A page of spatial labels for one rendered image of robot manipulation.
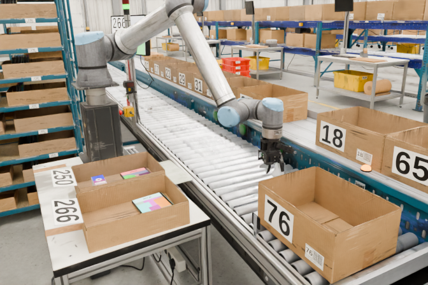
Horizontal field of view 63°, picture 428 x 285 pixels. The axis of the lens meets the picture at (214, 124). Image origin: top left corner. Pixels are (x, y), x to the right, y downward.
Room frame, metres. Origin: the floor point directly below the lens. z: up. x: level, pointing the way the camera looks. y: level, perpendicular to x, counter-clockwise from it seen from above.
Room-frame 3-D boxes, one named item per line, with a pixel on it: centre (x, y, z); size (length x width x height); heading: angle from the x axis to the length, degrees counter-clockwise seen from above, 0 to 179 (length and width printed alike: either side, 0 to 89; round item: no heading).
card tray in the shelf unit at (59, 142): (2.71, 1.35, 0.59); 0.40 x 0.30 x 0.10; 114
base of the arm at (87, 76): (1.92, 0.65, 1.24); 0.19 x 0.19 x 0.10
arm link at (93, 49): (1.93, 0.64, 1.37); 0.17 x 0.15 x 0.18; 144
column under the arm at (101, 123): (1.92, 0.64, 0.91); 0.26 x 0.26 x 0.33; 29
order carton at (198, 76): (2.98, -0.04, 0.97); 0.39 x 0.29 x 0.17; 26
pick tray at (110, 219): (1.24, 0.33, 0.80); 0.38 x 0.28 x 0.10; 117
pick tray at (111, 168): (1.53, 0.46, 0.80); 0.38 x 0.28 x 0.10; 117
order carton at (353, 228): (1.10, -0.38, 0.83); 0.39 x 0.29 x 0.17; 27
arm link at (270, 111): (1.49, -0.25, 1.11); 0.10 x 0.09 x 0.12; 54
